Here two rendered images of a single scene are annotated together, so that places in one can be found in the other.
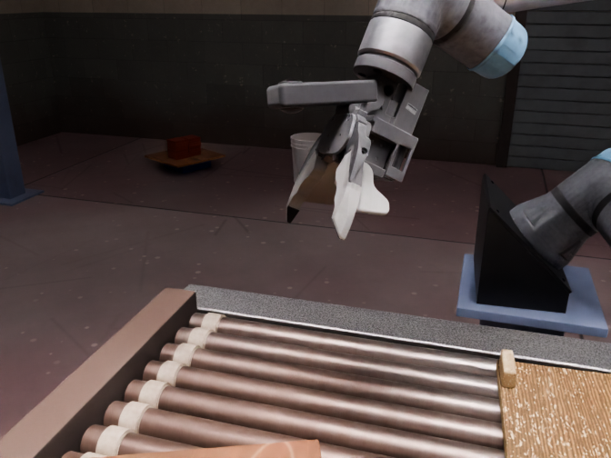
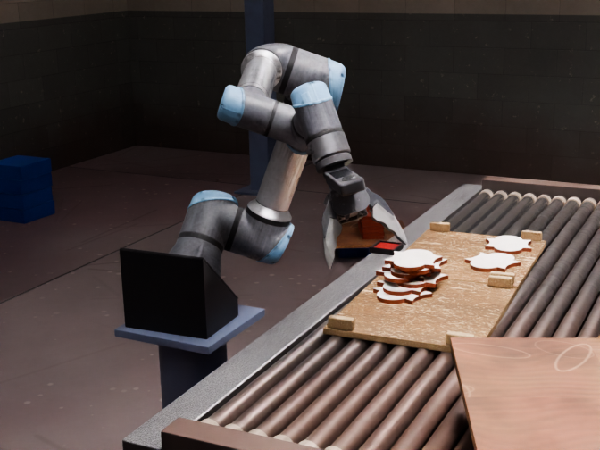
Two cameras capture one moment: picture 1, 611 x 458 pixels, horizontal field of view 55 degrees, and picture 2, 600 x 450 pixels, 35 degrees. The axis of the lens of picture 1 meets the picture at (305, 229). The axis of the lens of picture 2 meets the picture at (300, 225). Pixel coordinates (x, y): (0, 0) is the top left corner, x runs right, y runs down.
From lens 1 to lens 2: 1.76 m
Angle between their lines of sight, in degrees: 75
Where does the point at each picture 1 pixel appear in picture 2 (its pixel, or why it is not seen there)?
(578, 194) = (212, 229)
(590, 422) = (387, 318)
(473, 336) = (280, 336)
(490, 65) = not seen: hidden behind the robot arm
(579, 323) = (253, 314)
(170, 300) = (191, 427)
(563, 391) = (360, 318)
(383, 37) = (343, 142)
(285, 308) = (204, 395)
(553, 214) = (208, 250)
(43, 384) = not seen: outside the picture
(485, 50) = not seen: hidden behind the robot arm
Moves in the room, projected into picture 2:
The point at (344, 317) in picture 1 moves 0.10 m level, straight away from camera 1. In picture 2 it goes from (232, 373) to (186, 369)
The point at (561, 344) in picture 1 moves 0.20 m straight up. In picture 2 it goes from (301, 314) to (299, 233)
